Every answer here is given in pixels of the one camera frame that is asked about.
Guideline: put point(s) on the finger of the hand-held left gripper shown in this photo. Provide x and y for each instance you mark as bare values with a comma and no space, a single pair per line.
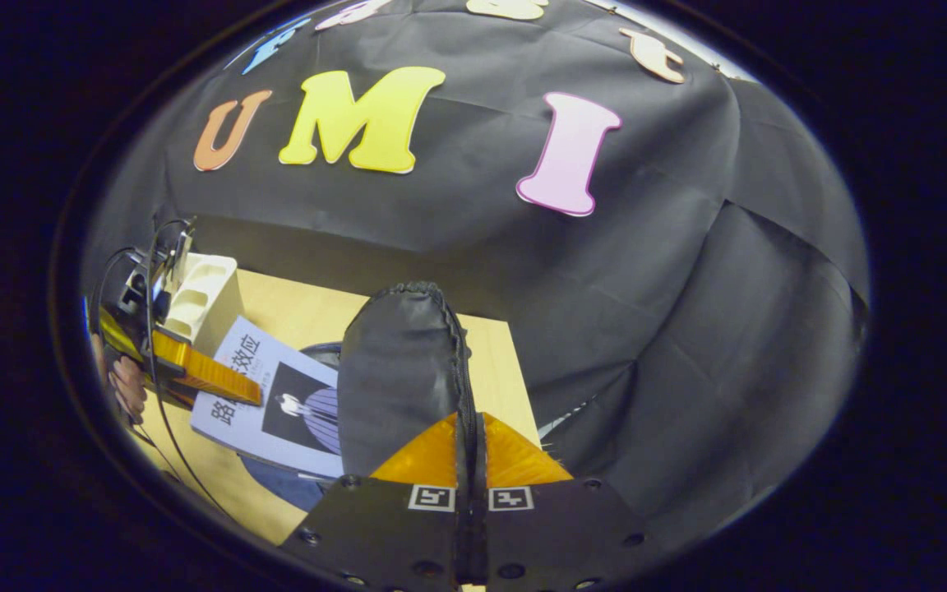
210,374

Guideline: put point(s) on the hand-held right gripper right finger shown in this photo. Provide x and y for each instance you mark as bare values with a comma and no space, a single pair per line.
556,534

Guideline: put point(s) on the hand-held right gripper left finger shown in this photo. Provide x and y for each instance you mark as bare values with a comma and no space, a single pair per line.
383,526

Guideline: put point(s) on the cream plastic bookshelf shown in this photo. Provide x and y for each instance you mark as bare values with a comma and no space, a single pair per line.
210,288

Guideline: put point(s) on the blue and black schoolbag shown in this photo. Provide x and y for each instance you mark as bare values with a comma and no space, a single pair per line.
399,378

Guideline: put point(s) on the black backdrop cloth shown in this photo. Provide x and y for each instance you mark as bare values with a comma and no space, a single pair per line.
605,329

